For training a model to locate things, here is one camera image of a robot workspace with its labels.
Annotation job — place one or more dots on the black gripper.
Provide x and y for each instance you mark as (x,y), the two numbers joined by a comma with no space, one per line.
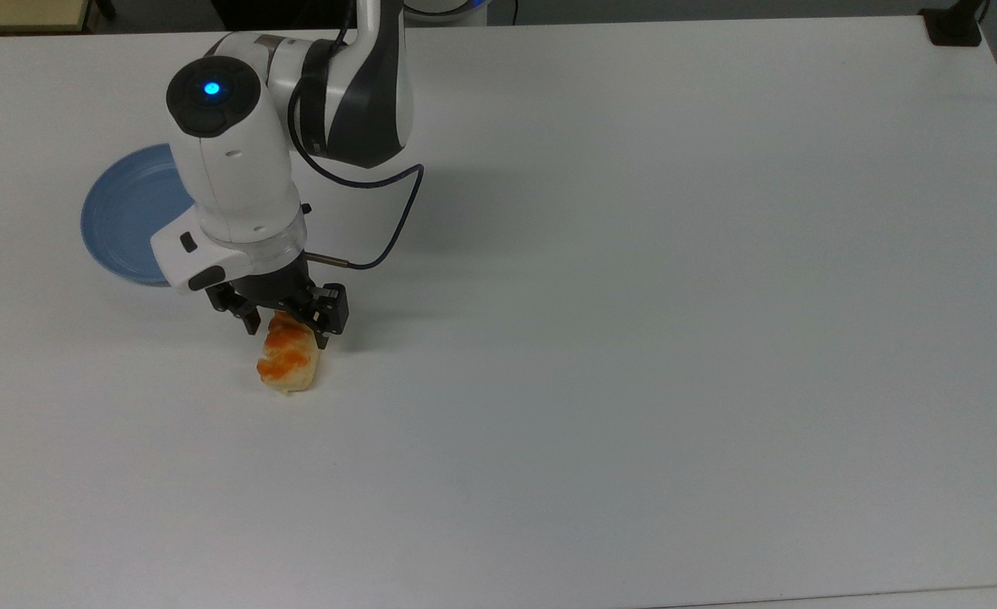
(270,288)

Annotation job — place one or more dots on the orange glazed bread loaf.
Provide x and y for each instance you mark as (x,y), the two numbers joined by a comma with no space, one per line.
(288,359)

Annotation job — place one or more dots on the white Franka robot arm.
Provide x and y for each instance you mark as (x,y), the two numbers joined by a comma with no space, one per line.
(236,161)

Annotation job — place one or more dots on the blue round plate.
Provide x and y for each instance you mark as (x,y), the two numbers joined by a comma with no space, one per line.
(130,216)

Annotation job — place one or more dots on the light wooden side table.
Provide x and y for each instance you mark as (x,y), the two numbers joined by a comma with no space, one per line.
(20,13)

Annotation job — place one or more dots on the black table clamp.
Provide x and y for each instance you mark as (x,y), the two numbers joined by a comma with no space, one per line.
(955,25)

